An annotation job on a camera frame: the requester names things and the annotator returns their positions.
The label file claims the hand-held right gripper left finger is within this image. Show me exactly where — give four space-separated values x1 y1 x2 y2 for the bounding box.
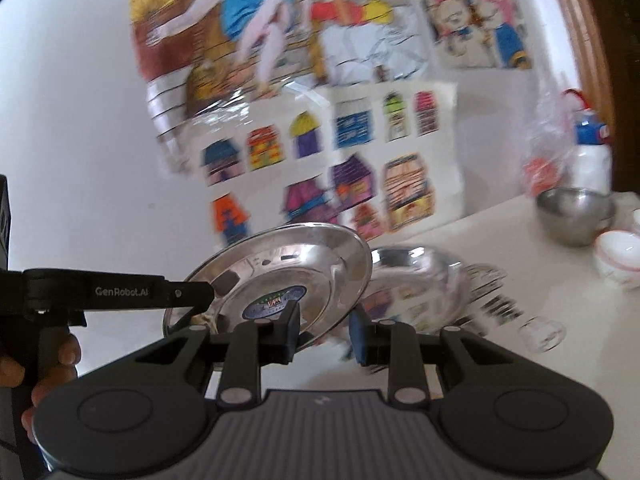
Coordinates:
132 302 306 407

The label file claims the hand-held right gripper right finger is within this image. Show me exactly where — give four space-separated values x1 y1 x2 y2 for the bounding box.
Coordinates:
347 305 507 407

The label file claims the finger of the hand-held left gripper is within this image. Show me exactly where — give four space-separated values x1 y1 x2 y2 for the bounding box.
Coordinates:
22 268 216 312

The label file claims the steel plate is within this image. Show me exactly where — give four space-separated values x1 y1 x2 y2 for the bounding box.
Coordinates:
162 221 373 356
360 246 473 333

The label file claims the steel bowl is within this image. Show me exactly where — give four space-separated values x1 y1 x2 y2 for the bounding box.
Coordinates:
536 187 617 247

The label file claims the white red-rimmed bowl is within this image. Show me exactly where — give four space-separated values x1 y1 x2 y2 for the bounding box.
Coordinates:
594 230 640 273
597 260 640 290

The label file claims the person's left hand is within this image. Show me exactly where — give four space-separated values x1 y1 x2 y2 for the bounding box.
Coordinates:
0 332 82 443

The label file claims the printed white tablecloth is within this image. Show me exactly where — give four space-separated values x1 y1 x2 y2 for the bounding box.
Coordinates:
300 192 640 441

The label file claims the clear glass cup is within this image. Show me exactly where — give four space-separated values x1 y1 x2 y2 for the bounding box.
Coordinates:
519 316 567 352

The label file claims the clear plastic bag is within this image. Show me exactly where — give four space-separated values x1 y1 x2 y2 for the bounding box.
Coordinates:
522 75 583 198

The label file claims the white and blue water bottle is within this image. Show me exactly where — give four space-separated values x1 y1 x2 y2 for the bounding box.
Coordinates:
565 89 615 193

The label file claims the coloured houses wall drawing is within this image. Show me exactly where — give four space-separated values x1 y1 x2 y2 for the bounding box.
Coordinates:
200 80 463 241

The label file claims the fan figure wall drawing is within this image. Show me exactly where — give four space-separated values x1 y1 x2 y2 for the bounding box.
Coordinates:
127 0 436 176

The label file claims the pink figures wall drawing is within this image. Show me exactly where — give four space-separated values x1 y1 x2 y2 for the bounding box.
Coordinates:
415 0 535 72

